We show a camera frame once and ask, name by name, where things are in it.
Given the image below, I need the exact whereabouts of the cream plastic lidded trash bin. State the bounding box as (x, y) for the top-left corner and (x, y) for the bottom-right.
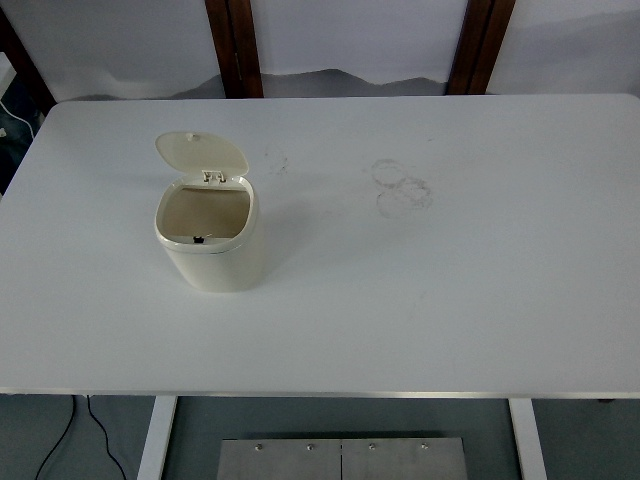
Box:
(153, 130), (265, 294)

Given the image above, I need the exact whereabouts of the mountain painted screen panel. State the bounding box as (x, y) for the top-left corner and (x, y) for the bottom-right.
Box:
(253, 0), (470, 98)
(8, 0), (227, 102)
(487, 0), (640, 96)

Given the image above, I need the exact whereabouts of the grey metal plate with screws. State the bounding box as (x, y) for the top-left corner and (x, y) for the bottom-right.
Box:
(217, 437), (470, 480)

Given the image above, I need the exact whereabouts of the white table leg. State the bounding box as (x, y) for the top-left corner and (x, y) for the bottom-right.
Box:
(507, 398), (550, 480)
(137, 396), (177, 480)

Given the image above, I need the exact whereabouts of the brown wooden screen post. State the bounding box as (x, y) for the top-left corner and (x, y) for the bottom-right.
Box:
(446, 0), (516, 95)
(203, 0), (265, 99)

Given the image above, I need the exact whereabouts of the black floor cable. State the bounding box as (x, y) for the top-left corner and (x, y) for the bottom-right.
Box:
(84, 394), (125, 480)
(34, 394), (76, 480)

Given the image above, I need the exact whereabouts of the thin white cable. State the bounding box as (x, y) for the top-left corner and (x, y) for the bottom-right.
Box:
(0, 97), (39, 141)

